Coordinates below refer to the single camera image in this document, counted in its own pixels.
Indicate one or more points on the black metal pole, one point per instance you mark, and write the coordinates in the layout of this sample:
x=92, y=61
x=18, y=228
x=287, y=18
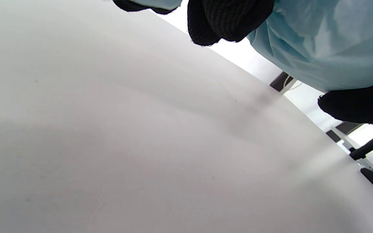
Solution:
x=280, y=81

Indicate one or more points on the person's right hand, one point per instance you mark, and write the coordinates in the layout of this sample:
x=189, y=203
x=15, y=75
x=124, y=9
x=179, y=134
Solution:
x=361, y=106

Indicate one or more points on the light blue gift wrapping paper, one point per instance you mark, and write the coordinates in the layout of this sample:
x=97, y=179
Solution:
x=319, y=42

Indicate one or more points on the person's left hand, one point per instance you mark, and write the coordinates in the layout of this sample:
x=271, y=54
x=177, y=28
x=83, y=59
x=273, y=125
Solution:
x=228, y=19

